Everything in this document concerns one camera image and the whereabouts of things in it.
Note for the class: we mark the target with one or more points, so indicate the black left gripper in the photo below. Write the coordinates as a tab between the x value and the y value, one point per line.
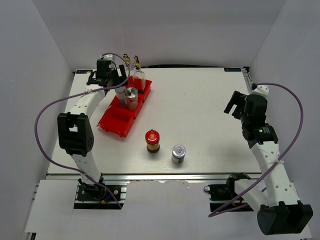
120	79

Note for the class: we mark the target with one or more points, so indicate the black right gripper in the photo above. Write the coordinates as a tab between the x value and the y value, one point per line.
237	99

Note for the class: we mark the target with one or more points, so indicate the short white shaker silver lid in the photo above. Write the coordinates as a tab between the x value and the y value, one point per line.
120	93

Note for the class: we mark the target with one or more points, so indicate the clear bottle gold pourer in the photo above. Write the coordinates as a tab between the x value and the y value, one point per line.
127	61

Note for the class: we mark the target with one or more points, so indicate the tall white powder shaker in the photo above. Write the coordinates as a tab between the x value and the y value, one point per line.
131	98

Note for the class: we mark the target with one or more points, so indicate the dark sauce bottle gold pourer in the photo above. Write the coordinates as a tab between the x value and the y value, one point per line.
139	78

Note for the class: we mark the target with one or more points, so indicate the red lid sauce jar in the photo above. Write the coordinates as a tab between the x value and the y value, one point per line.
152	138

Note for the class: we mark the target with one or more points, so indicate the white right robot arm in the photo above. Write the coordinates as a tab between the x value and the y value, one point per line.
279	210

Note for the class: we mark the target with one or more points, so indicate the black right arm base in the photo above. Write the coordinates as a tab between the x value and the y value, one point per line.
218	195

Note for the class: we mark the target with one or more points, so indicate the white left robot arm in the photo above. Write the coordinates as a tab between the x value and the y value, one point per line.
75	133

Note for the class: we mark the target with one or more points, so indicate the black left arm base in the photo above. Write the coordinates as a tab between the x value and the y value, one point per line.
98	198

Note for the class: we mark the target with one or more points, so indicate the blue logo sticker right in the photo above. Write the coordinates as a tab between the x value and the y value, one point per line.
231	69

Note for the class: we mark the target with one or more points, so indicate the blue logo sticker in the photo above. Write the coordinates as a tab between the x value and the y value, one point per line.
231	69
83	71

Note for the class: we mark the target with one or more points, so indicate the blue logo sticker left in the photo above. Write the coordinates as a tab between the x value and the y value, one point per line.
83	71

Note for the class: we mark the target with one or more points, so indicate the red plastic compartment bin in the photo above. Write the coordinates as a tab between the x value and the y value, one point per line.
118	119

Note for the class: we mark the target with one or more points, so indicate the small red label jar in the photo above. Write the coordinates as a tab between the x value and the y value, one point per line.
178	154

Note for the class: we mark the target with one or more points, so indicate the aluminium table rail right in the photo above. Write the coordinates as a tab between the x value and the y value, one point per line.
247	78

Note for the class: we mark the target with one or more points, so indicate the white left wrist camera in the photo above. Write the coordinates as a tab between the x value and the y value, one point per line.
110	60

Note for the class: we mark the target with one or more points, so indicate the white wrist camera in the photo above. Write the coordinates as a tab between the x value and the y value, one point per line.
110	60
260	90

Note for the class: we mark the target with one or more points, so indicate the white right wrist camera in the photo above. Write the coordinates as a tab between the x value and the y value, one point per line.
260	90

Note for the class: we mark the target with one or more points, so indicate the aluminium front rail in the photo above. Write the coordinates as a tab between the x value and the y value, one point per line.
152	177

